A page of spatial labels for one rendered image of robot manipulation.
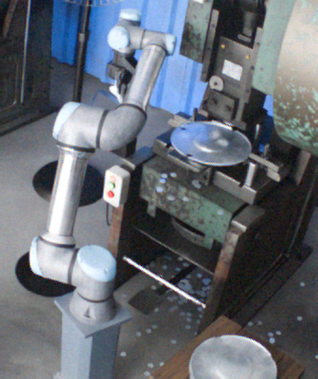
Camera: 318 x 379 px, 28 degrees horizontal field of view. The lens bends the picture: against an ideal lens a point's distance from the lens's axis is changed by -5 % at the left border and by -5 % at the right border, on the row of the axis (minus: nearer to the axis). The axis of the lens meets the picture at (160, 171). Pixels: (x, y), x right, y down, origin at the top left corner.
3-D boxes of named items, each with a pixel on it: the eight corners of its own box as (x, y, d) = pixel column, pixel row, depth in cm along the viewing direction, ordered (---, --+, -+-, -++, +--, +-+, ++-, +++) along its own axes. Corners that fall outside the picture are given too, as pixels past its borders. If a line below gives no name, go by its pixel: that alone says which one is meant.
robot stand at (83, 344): (79, 409, 217) (84, 335, 192) (52, 375, 228) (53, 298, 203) (119, 391, 227) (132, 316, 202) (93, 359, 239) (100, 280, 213)
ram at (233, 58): (235, 126, 222) (251, 49, 206) (199, 108, 229) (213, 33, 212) (258, 111, 234) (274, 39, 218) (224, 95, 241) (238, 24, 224)
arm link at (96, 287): (108, 304, 191) (112, 274, 184) (66, 293, 193) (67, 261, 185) (117, 279, 201) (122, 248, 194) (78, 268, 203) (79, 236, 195)
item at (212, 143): (203, 115, 248) (203, 114, 248) (265, 147, 234) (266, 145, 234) (153, 139, 229) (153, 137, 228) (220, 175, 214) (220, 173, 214)
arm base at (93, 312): (86, 331, 194) (87, 310, 188) (61, 300, 203) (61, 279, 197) (125, 315, 202) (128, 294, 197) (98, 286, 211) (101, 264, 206)
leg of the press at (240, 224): (212, 359, 247) (271, 178, 197) (189, 346, 252) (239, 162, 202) (311, 253, 313) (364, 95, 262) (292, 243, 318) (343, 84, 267)
